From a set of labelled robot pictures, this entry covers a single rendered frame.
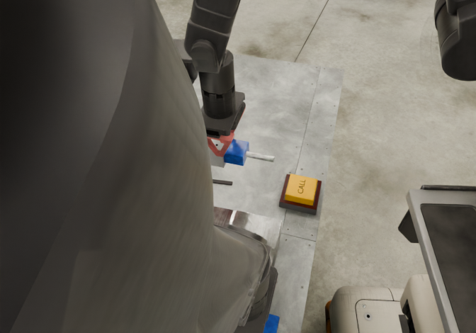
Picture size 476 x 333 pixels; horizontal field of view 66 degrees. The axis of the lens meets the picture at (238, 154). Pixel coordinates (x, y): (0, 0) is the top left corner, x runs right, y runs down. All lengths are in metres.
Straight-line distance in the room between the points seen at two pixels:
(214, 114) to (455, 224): 0.39
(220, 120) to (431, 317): 0.50
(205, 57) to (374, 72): 2.17
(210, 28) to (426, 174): 1.70
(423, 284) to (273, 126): 0.49
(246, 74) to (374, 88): 1.46
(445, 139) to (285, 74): 1.34
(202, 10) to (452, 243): 0.43
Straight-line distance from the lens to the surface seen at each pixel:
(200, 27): 0.50
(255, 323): 0.49
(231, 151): 0.70
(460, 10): 0.48
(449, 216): 0.57
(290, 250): 0.76
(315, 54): 2.71
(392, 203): 1.89
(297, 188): 0.79
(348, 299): 1.31
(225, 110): 0.62
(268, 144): 0.92
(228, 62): 0.57
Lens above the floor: 1.47
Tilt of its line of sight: 48 degrees down
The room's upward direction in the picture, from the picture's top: 3 degrees counter-clockwise
